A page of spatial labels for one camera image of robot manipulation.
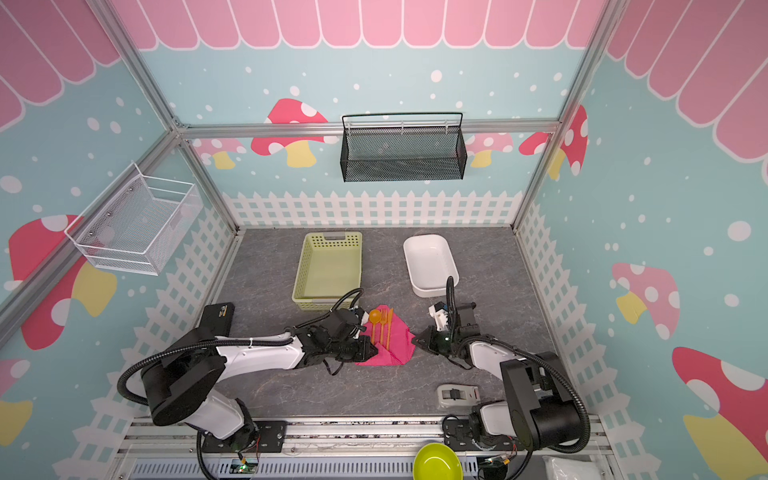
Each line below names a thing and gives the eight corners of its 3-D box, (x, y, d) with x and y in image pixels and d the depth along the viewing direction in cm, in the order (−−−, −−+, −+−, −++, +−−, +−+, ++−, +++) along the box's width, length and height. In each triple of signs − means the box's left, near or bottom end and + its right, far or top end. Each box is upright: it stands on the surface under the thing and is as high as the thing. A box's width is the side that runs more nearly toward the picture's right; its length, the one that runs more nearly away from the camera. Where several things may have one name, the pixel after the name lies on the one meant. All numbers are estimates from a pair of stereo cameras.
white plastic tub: (413, 302, 101) (414, 292, 96) (402, 247, 117) (402, 236, 112) (461, 296, 103) (464, 286, 98) (443, 242, 118) (445, 231, 113)
